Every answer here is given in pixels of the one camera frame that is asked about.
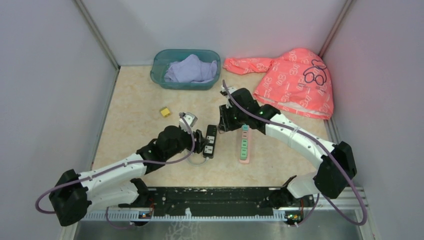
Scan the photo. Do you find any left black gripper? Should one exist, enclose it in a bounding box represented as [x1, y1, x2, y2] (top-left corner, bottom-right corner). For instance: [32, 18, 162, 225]
[165, 124, 210, 160]

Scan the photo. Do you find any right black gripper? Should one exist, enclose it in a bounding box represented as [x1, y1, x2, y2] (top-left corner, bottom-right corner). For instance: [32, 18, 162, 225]
[218, 102, 247, 132]

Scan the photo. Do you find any pink charger plug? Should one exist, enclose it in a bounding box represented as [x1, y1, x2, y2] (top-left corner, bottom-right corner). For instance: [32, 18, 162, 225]
[241, 130, 249, 140]

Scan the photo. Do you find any black power strip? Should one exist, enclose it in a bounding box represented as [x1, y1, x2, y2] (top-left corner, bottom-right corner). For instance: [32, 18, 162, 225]
[202, 124, 218, 160]

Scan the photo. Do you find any grey power cable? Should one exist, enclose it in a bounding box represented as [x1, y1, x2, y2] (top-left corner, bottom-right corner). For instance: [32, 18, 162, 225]
[186, 155, 210, 168]

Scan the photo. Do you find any yellow charger plug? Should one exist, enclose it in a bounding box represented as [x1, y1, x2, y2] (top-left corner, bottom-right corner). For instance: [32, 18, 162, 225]
[159, 107, 171, 118]

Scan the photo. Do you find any pink power strip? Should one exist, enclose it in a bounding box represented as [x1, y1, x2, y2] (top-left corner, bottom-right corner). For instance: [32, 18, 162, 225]
[239, 127, 252, 164]

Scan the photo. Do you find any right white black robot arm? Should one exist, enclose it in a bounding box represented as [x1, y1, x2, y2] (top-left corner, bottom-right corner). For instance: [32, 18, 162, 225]
[218, 87, 357, 206]

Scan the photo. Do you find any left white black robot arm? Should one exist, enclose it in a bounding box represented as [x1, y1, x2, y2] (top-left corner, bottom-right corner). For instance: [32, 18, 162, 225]
[48, 125, 210, 227]

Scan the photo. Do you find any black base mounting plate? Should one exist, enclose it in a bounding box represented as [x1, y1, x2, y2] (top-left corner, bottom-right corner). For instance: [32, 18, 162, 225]
[118, 187, 316, 218]

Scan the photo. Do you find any lavender cloth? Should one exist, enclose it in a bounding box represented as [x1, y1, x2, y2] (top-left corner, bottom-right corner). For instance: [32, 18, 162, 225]
[164, 54, 218, 83]

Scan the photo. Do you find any teal plastic basin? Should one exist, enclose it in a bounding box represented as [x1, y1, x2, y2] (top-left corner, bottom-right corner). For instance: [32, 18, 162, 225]
[150, 49, 221, 90]

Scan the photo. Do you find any coral patterned jacket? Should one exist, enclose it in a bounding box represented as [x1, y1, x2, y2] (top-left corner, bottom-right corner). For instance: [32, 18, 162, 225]
[223, 48, 334, 120]

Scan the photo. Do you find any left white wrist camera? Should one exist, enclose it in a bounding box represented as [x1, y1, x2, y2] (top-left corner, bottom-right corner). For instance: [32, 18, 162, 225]
[179, 112, 198, 133]

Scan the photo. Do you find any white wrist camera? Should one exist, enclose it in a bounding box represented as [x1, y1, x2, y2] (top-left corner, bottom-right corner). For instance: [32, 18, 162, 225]
[179, 112, 198, 133]
[220, 86, 237, 99]

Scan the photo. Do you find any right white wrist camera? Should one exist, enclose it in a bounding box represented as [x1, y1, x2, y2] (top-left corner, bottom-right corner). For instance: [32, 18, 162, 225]
[220, 86, 237, 99]

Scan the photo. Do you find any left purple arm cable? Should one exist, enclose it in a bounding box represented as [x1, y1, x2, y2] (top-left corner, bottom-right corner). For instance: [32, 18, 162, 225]
[35, 112, 196, 215]

